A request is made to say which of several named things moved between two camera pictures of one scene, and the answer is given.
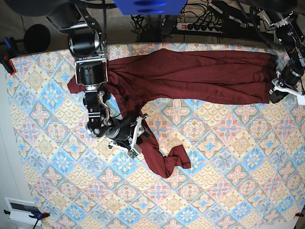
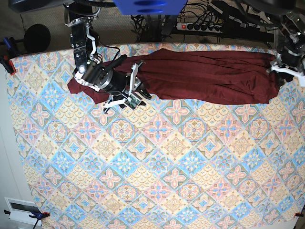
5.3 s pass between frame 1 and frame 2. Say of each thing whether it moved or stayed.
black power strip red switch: stayed
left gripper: moved
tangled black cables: stayed
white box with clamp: stayed
